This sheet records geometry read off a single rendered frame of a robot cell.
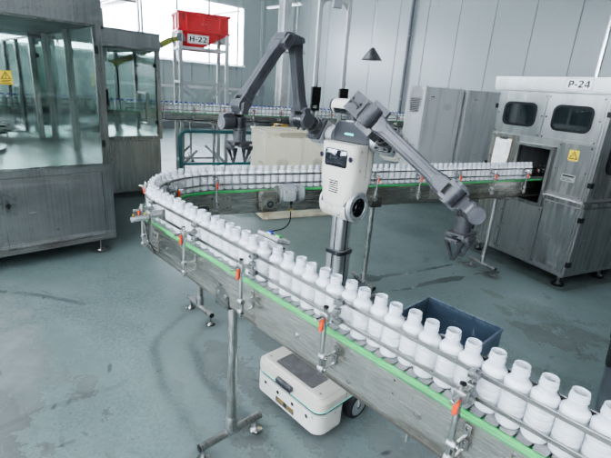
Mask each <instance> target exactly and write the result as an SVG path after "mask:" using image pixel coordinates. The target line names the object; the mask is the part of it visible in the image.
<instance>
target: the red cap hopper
mask: <svg viewBox="0 0 611 458"><path fill-rule="evenodd" d="M171 16H172V19H173V31H171V33H172V32H178V33H183V34H184V36H185V41H183V34H182V41H176V42H177V43H178V46H176V42H174V43H173V64H174V98H175V101H177V103H178V90H177V85H178V86H179V99H180V102H182V105H183V104H184V92H185V93H186V94H187V95H188V96H189V95H190V94H189V93H188V92H187V91H186V90H185V89H184V87H185V88H186V89H187V90H188V91H189V92H190V93H191V94H192V95H193V96H194V97H195V98H197V96H196V94H195V93H194V92H193V91H192V90H191V89H190V88H189V87H188V86H187V85H186V84H196V85H213V87H212V88H211V89H210V90H209V91H208V92H207V93H206V94H205V97H207V96H208V95H209V94H210V93H211V92H212V91H213V90H214V89H215V88H216V94H215V95H214V96H213V98H214V99H215V98H216V106H217V104H220V93H221V92H222V91H223V90H224V89H225V104H228V92H229V36H230V34H229V20H230V19H231V16H224V15H212V14H205V13H198V12H192V11H186V10H178V9H176V10H175V11H174V12H173V13H172V14H171ZM223 38H224V39H225V50H221V39H223ZM215 42H216V49H211V48H205V47H207V46H209V45H211V44H213V43H215ZM176 50H178V61H179V80H177V53H176ZM183 51H191V52H200V53H209V54H216V83H207V82H194V81H184V77H183ZM221 54H225V83H224V84H220V65H221ZM220 85H222V86H223V87H222V88H221V89H220ZM183 130H185V123H183V121H182V122H180V133H181V132H182V131H183ZM178 136H179V126H178V122H175V162H176V170H177V172H178V169H179V143H178ZM226 140H228V134H225V145H226V144H227V143H226ZM190 147H191V145H189V146H188V147H187V148H186V149H185V134H183V136H182V152H183V163H187V162H188V161H189V160H190V159H213V156H194V155H195V154H196V153H197V152H198V151H197V150H195V151H194V152H193V153H192V154H191V155H190V156H185V152H186V151H187V150H188V149H189V148H190ZM185 159H186V160H185ZM215 159H216V163H228V152H227V150H226V148H225V147H224V159H223V158H222V157H221V156H220V134H216V152H215ZM220 161H221V162H220Z"/></svg>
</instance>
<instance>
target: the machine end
mask: <svg viewBox="0 0 611 458"><path fill-rule="evenodd" d="M495 88H496V90H502V92H501V95H500V99H499V104H496V108H497V113H496V121H495V126H494V131H493V134H492V139H491V144H490V148H489V153H488V157H487V160H485V163H490V161H491V156H492V153H493V148H494V144H495V139H496V136H497V135H502V136H507V137H513V138H514V139H513V143H512V146H511V150H510V155H509V158H508V163H513V162H515V163H516V162H519V163H521V162H524V163H525V162H528V163H529V162H532V163H533V166H540V165H541V166H544V165H546V170H545V175H539V176H544V179H543V183H542V187H541V191H540V195H532V196H518V197H505V199H500V200H498V201H497V206H496V213H495V218H494V222H493V226H492V231H491V234H490V239H489V243H488V245H489V246H491V247H493V248H495V249H497V250H499V251H502V252H504V253H506V254H510V255H512V256H514V257H516V258H518V259H520V260H522V261H525V262H527V263H529V264H532V265H534V266H536V267H538V268H540V269H543V270H545V271H547V272H549V273H551V274H554V275H556V277H557V279H556V281H551V282H550V283H551V284H552V285H554V286H557V287H563V286H564V284H563V283H561V282H559V281H560V278H563V277H568V276H573V275H578V274H587V273H591V276H593V277H595V278H598V279H604V276H603V275H602V274H600V271H602V270H606V269H611V77H545V76H497V77H496V85H495ZM493 200H494V198H487V199H479V202H478V206H479V207H481V208H482V209H484V210H485V212H486V219H485V221H484V222H483V223H481V224H473V225H472V229H473V230H474V231H477V233H476V235H475V237H476V240H477V241H478V245H474V248H475V249H476V250H483V247H482V246H481V245H480V244H481V243H484V241H485V238H486V229H487V226H488V221H489V216H490V213H491V208H492V203H493ZM596 271H597V273H592V272H596Z"/></svg>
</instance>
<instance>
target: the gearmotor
mask: <svg viewBox="0 0 611 458"><path fill-rule="evenodd" d="M305 197H306V190H305V188H304V186H303V185H302V184H282V185H276V186H274V189H272V190H260V191H258V208H257V209H258V212H259V213H266V212H277V203H285V202H290V204H291V205H290V220H289V223H288V224H287V225H289V224H290V221H291V212H292V204H293V202H302V201H304V199H305ZM285 228H286V226H285V227H284V228H282V229H285ZM282 229H278V230H274V231H271V232H275V231H279V230H282Z"/></svg>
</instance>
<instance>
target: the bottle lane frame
mask: <svg viewBox="0 0 611 458"><path fill-rule="evenodd" d="M152 227H153V228H154V230H155V231H156V232H158V239H159V240H160V241H162V242H161V243H159V252H157V251H156V250H155V253H154V250H153V253H154V254H156V255H157V256H158V257H160V258H161V259H163V260H164V261H165V262H167V263H168V264H170V265H171V266H173V267H174V268H175V269H176V270H177V271H179V272H180V273H182V270H183V266H182V265H181V262H182V261H183V256H182V245H181V244H179V237H178V236H174V234H173V233H172V232H169V231H168V230H166V229H165V228H164V227H162V226H160V225H159V224H156V223H154V222H152ZM194 254H196V261H194V262H192V263H189V264H188V266H187V271H189V270H193V269H194V263H196V270H194V271H192V272H188V275H187V276H186V277H188V278H189V279H190V280H192V281H193V282H195V283H196V284H198V285H199V286H201V287H202V288H203V289H205V290H206V291H208V292H209V293H210V294H211V295H213V296H214V297H215V288H216V286H217V285H220V286H222V287H223V288H225V289H226V290H227V291H228V294H229V307H230V308H231V309H232V310H234V311H235V312H236V310H237V309H238V303H237V299H238V283H239V280H236V279H235V271H232V272H231V270H230V269H231V267H228V266H227V265H226V264H223V263H221V262H219V261H218V260H216V259H215V258H214V257H212V256H210V255H209V254H206V253H205V252H203V251H201V250H200V249H199V248H196V247H195V246H194V245H191V244H190V243H188V242H187V241H185V257H186V261H187V262H190V261H193V260H194ZM251 290H253V291H255V298H252V299H251V300H253V301H254V308H252V309H250V310H248V311H245V313H244V314H243V315H242V316H243V317H244V318H245V319H246V320H247V321H249V322H250V323H251V324H253V325H255V326H256V327H257V328H259V329H260V330H262V331H263V332H264V333H266V334H268V335H269V336H270V337H272V338H273V339H275V340H276V341H277V342H279V343H280V344H282V345H283V346H284V347H285V348H287V349H288V350H289V351H291V352H292V353H294V354H295V355H297V356H298V357H299V358H301V359H302V360H304V361H305V362H306V363H308V364H310V365H311V366H312V367H314V368H315V369H316V367H317V366H318V362H319V359H318V358H317V356H318V354H319V352H320V342H321V332H319V329H318V328H319V322H316V323H315V322H314V319H315V318H313V315H311V316H310V315H308V314H306V313H305V311H301V310H299V309H298V308H297V307H298V306H297V307H294V306H293V305H291V304H290V303H288V302H286V301H285V300H284V298H283V299H281V298H280V297H278V296H277V294H272V293H271V291H267V290H266V289H265V288H264V287H262V286H260V285H258V284H256V283H254V282H253V280H249V279H248V278H247V277H244V276H243V299H244V300H245V299H248V298H250V297H251ZM251 300H248V301H245V304H244V310H245V309H247V308H250V307H251ZM334 342H336V343H338V344H339V345H338V352H335V354H336V355H337V363H334V364H333V365H331V366H330V367H328V368H326V372H325V373H323V375H324V376H326V377H327V378H329V379H330V380H331V381H333V382H334V383H336V384H337V385H339V386H340V387H342V388H343V389H344V390H346V391H347V392H349V393H350V394H352V395H353V396H354V397H355V398H356V399H358V400H359V401H361V402H362V403H364V404H365V405H367V406H368V407H369V408H371V409H372V410H374V411H375V412H376V413H378V414H380V415H381V416H382V417H384V418H385V419H386V420H388V421H389V422H390V423H391V424H393V425H394V426H396V427H397V428H398V429H400V430H401V431H403V432H404V433H406V434H407V435H409V436H410V437H411V438H413V439H414V440H416V441H417V442H418V443H420V444H422V445H423V446H424V447H425V448H426V449H428V450H429V451H430V452H432V453H434V454H435V455H436V456H438V457H439V458H442V457H443V455H444V453H445V449H446V440H447V438H448V434H449V429H450V425H451V421H452V417H453V415H452V406H453V405H451V404H450V403H449V401H450V400H449V399H447V398H446V397H444V396H443V395H442V394H443V392H442V393H438V392H436V391H434V390H433V389H431V388H430V385H431V384H429V385H424V384H423V383H420V382H419V381H417V379H418V377H416V378H413V377H411V376H410V375H408V374H406V371H407V370H406V371H403V372H402V371H401V370H399V369H397V368H396V367H395V365H396V363H395V364H390V363H388V362H386V361H385V360H384V359H385V358H379V357H378V356H376V355H374V352H372V353H370V352H369V351H367V350H366V349H365V348H364V347H365V346H360V345H358V344H356V343H355V341H351V340H349V339H348V338H346V335H342V334H340V333H338V332H337V330H333V329H331V328H330V327H328V326H327V329H326V347H325V354H328V353H331V352H333V351H334ZM470 409H471V407H470V408H468V409H465V408H463V407H462V409H461V413H460V417H459V422H458V426H457V430H456V438H455V440H456V441H457V440H458V439H459V438H460V437H461V436H462V435H464V434H463V431H464V427H465V423H466V424H468V425H469V426H471V427H472V431H471V434H470V437H468V436H467V437H466V438H465V439H466V440H468V446H467V450H466V451H465V450H464V451H463V452H461V453H460V454H459V455H458V456H457V457H456V458H551V454H550V455H549V456H548V457H545V456H543V455H541V454H540V453H537V452H536V451H534V450H533V447H534V445H533V444H532V445H531V446H529V447H527V446H526V445H524V444H522V443H520V442H519V441H518V440H516V435H514V436H512V437H511V436H509V435H508V434H506V433H504V432H502V431H500V429H499V428H500V425H498V426H497V427H494V426H493V425H491V424H490V423H487V422H486V421H485V416H484V417H482V418H479V417H477V416H476V415H474V414H472V413H470V412H469V411H470Z"/></svg>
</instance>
